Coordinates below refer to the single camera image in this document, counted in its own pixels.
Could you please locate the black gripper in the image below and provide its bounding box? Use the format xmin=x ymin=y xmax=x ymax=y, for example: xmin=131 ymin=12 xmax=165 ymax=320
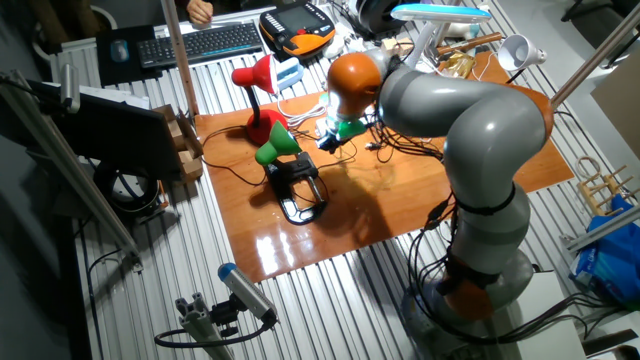
xmin=315 ymin=130 xmax=348 ymax=156

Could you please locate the black lamp power cord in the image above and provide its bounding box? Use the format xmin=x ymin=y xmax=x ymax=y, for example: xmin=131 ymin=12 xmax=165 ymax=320
xmin=363 ymin=127 xmax=406 ymax=164
xmin=201 ymin=124 xmax=359 ymax=207

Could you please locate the green clamp desk lamp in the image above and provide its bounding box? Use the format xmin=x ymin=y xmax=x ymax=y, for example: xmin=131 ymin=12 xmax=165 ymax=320
xmin=254 ymin=119 xmax=330 ymax=226

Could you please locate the red desk lamp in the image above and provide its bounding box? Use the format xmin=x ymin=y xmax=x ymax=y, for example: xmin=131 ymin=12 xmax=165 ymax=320
xmin=230 ymin=53 xmax=290 ymax=147

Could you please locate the white and blue LED lamp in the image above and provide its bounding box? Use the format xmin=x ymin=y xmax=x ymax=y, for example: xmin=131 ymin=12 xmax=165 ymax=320
xmin=389 ymin=2 xmax=494 ymax=69

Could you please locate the white shade desk lamp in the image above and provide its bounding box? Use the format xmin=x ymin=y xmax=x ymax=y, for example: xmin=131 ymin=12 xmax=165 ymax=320
xmin=497 ymin=33 xmax=549 ymax=86

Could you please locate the bare person hand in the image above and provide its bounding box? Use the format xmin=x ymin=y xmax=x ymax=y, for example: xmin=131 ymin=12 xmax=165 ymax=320
xmin=186 ymin=0 xmax=215 ymax=26

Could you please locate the white rounded object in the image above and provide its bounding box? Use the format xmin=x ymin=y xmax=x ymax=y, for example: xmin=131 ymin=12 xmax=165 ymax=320
xmin=322 ymin=33 xmax=347 ymax=60

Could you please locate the robot teach pendant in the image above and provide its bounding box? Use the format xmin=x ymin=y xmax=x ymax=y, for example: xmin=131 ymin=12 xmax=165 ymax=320
xmin=258 ymin=0 xmax=337 ymax=62

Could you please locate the brown cardboard box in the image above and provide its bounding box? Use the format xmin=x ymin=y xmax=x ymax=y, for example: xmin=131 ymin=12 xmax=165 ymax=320
xmin=152 ymin=103 xmax=205 ymax=184

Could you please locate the black round device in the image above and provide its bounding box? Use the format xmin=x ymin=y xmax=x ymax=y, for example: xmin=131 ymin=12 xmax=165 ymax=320
xmin=357 ymin=0 xmax=401 ymax=37

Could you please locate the gold foil bag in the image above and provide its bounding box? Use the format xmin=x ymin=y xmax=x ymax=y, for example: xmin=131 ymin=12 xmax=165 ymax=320
xmin=442 ymin=49 xmax=476 ymax=76

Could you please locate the black keyboard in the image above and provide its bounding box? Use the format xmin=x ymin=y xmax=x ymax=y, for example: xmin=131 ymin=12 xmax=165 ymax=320
xmin=136 ymin=20 xmax=265 ymax=70

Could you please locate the black monitor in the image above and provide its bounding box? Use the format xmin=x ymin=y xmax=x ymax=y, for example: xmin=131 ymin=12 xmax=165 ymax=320
xmin=29 ymin=79 xmax=184 ymax=181

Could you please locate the grey computer mouse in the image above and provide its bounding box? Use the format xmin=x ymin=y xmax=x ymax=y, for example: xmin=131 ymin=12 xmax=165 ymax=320
xmin=109 ymin=38 xmax=131 ymax=64

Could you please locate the black mouse pad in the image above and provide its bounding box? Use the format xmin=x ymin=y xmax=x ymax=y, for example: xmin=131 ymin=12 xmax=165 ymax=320
xmin=94 ymin=23 xmax=164 ymax=89

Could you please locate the slanted aluminium profile bar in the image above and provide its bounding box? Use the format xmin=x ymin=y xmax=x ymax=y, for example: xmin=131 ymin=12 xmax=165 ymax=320
xmin=0 ymin=69 xmax=144 ymax=274

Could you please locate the wooden rack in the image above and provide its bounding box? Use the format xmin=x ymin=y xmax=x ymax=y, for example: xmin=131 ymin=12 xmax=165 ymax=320
xmin=574 ymin=157 xmax=640 ymax=216

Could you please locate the beige cardboard panel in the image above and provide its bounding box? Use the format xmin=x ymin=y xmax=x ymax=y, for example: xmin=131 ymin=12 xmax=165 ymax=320
xmin=589 ymin=49 xmax=640 ymax=161

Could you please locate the blue plastic bag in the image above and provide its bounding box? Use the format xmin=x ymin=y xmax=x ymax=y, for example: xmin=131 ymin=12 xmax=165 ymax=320
xmin=569 ymin=194 xmax=640 ymax=306

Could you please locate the braided white cord with plug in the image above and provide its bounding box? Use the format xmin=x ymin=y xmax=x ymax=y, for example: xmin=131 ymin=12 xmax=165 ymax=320
xmin=277 ymin=94 xmax=329 ymax=129

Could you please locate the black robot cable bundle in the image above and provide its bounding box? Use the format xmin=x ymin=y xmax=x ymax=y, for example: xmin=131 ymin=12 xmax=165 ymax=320
xmin=407 ymin=199 xmax=631 ymax=346

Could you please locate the silver camera with blue end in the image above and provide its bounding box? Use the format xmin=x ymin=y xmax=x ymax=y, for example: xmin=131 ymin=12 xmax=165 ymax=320
xmin=217 ymin=262 xmax=279 ymax=326

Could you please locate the wooden handle tool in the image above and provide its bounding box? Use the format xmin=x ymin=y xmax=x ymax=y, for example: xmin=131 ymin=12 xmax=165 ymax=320
xmin=437 ymin=32 xmax=504 ymax=55

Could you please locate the black round cable coil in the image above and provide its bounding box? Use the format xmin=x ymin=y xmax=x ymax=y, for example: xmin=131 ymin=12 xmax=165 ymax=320
xmin=92 ymin=159 xmax=169 ymax=224

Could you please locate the short aluminium camera stand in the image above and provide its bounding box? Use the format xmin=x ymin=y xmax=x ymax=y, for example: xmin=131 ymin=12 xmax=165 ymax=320
xmin=174 ymin=292 xmax=236 ymax=360

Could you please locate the black camera cable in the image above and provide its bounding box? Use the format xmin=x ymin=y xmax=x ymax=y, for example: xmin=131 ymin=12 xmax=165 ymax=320
xmin=153 ymin=309 xmax=279 ymax=349

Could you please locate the silver camera on bar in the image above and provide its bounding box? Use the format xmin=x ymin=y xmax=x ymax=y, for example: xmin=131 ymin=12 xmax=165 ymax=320
xmin=58 ymin=62 xmax=82 ymax=115

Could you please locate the slanted aluminium post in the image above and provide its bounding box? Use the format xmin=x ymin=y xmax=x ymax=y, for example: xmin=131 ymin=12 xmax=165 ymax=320
xmin=549 ymin=4 xmax=640 ymax=109

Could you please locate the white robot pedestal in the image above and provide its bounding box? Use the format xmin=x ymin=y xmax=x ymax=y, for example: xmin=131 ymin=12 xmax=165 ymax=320
xmin=399 ymin=269 xmax=589 ymax=360

